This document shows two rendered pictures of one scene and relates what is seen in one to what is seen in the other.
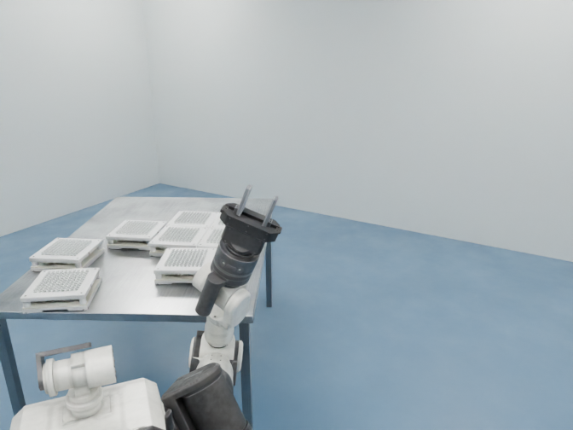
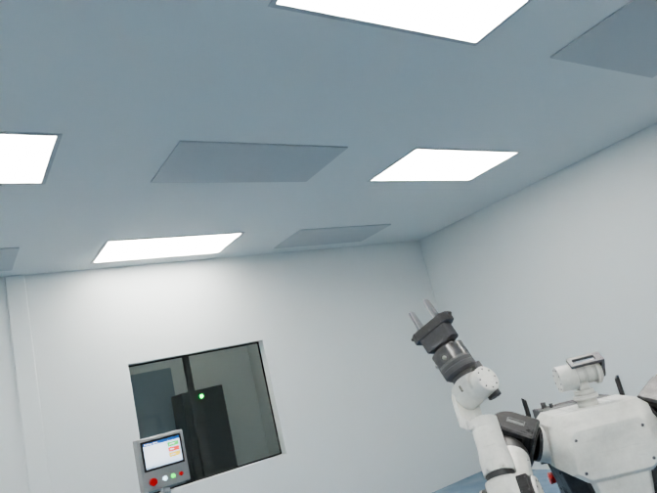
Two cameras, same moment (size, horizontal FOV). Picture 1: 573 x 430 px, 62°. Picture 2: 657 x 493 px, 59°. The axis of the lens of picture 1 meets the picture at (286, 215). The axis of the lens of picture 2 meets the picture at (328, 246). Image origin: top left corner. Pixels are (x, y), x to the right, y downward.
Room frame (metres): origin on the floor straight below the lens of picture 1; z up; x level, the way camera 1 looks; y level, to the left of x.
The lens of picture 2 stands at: (2.37, 0.51, 1.44)
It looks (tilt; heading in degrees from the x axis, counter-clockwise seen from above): 13 degrees up; 204
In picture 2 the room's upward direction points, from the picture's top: 14 degrees counter-clockwise
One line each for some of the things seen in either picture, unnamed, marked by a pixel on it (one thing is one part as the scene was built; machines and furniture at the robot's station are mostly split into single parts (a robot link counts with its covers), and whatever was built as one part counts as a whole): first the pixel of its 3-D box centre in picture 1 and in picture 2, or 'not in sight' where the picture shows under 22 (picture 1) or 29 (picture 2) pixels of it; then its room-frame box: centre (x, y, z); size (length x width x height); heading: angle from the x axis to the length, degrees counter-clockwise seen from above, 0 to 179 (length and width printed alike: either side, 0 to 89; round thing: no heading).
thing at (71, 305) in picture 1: (64, 293); not in sight; (1.77, 0.94, 0.84); 0.24 x 0.24 x 0.02; 7
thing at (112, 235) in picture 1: (137, 229); not in sight; (2.37, 0.80, 0.89); 0.25 x 0.24 x 0.02; 84
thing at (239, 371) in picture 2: not in sight; (207, 412); (-2.15, -3.16, 1.43); 1.38 x 0.01 x 1.16; 150
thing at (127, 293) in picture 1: (165, 242); not in sight; (2.39, 0.66, 0.81); 1.50 x 1.10 x 0.04; 178
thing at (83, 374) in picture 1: (83, 375); (577, 380); (0.69, 0.36, 1.29); 0.10 x 0.07 x 0.09; 112
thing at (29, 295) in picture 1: (62, 283); not in sight; (1.77, 0.94, 0.89); 0.25 x 0.24 x 0.02; 97
